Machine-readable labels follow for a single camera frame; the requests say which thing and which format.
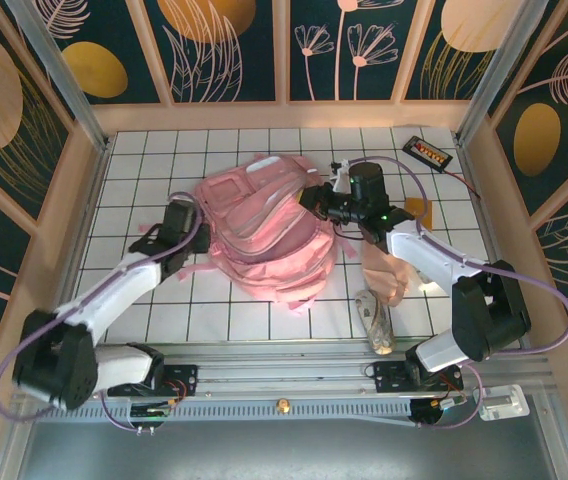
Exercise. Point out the pink backpack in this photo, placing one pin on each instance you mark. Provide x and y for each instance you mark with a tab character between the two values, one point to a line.
274	240

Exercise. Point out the orange brown notebook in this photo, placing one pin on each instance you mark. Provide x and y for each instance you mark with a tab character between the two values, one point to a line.
420	212

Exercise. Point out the beige cloth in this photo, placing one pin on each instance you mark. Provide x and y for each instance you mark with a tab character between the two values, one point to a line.
384	275

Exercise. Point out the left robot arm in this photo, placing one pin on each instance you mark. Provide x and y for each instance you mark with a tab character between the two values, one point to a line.
109	295

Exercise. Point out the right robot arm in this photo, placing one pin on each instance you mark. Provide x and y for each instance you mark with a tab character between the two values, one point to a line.
424	255

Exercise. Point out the black charger board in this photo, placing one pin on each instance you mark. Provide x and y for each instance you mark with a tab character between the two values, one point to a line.
427	152

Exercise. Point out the white grid pattern mat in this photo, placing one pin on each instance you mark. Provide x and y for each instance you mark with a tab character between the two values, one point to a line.
214	320

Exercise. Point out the black controller board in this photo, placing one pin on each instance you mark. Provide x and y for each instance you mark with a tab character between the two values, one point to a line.
429	410
149	411

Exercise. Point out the brass knob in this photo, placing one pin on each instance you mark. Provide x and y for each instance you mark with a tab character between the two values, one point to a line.
282	405

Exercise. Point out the grey metal panel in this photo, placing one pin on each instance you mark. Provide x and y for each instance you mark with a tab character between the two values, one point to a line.
284	450

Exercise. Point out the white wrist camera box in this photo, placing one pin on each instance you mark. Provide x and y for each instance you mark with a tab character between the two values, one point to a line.
340	175

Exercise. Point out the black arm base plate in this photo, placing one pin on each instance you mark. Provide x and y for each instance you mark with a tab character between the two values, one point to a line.
389	375
184	375

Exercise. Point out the aluminium mounting rail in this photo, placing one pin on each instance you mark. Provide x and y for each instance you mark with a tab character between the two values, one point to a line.
274	372

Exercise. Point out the aluminium frame post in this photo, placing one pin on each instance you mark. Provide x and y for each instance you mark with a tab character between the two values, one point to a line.
56	65
501	65

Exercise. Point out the clear plastic bracket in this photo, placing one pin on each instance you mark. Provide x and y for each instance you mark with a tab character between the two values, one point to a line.
501	402

